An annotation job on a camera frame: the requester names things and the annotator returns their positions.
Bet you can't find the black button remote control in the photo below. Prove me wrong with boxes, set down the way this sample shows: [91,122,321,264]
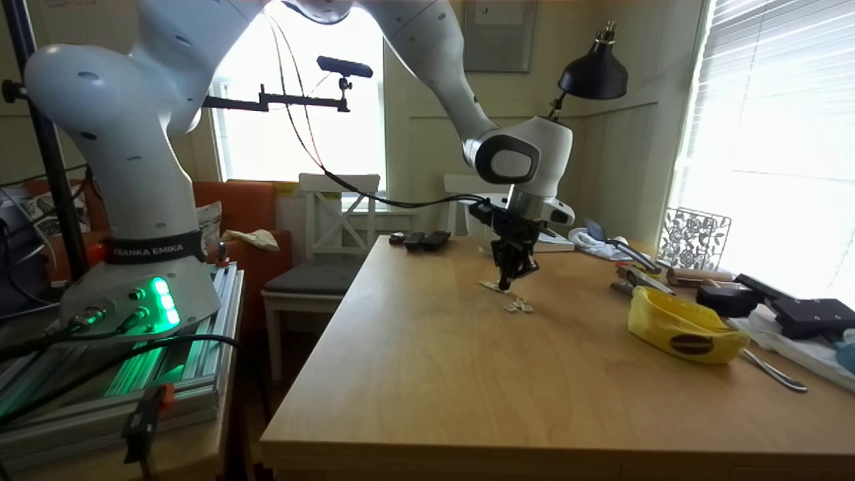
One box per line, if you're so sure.
[404,228,454,253]

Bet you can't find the black stereo camera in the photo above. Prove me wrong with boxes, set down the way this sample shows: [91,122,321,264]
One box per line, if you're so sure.
[316,54,376,82]

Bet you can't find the grey cloth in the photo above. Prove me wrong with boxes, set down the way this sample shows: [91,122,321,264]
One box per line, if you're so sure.
[563,223,631,264]

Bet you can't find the black power cable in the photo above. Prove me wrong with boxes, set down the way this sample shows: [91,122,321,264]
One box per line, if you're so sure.
[0,329,246,431]

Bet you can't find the beige cloth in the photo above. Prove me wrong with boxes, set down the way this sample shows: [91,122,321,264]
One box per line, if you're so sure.
[218,228,283,256]

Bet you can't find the black hole punch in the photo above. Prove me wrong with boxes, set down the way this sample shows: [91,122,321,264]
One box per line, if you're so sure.
[766,295,855,345]

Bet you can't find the white window blinds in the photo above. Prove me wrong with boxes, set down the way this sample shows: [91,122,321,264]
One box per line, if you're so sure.
[669,0,855,301]

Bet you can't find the black orange clamp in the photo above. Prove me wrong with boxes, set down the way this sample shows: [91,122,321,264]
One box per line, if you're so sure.
[118,382,178,468]

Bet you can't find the small black device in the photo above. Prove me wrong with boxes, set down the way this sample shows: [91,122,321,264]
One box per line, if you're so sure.
[695,269,761,320]

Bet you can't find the white wooden chair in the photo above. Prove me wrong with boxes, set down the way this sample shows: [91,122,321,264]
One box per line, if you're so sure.
[260,172,388,363]

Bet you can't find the teal object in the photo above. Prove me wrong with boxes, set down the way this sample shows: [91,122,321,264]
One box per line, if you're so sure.
[834,333,855,373]

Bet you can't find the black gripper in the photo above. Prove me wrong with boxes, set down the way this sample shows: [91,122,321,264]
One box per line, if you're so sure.
[488,216,544,297]

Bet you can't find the black desk lamp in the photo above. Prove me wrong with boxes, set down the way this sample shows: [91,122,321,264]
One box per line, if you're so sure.
[544,22,631,122]

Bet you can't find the white patterned cube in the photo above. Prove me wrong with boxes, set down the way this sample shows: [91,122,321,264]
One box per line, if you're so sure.
[657,206,734,276]

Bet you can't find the black camera stand pole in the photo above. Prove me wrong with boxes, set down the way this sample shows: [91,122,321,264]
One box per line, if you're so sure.
[0,0,91,283]

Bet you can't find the metal spoon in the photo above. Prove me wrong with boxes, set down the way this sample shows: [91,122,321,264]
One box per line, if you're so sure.
[741,345,812,395]

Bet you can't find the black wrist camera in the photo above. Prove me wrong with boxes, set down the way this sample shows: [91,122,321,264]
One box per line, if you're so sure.
[468,196,514,228]

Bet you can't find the white plastic bowl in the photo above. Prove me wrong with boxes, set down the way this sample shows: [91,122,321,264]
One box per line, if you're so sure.
[454,188,555,261]

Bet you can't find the yellow plastic pouch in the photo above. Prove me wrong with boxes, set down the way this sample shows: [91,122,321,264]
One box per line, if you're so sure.
[625,283,753,369]

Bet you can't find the grey stapler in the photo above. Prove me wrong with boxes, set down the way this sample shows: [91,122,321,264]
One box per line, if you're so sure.
[607,232,669,276]

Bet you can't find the white tray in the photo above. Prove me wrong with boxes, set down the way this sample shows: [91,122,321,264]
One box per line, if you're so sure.
[734,304,855,395]

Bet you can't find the orange cabinet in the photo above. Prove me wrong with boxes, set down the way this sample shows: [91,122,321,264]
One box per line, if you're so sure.
[189,178,301,269]

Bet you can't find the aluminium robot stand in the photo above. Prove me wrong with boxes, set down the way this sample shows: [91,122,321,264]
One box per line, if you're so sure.
[0,256,249,481]

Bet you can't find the grey wall panel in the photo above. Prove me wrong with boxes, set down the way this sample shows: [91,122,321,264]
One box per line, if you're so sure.
[460,0,539,77]

